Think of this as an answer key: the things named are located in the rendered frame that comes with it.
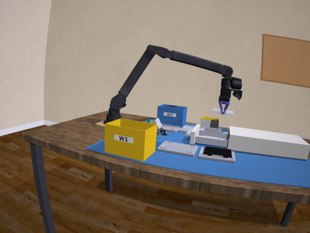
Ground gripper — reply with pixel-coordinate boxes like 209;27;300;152
219;87;230;114

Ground yellow open-top bin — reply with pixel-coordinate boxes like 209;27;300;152
105;119;157;161

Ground blue open-top bin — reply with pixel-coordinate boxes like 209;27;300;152
157;104;187;127

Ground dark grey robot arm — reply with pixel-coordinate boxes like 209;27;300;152
103;45;242;124

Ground blue bench mat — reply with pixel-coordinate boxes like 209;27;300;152
85;131;310;188

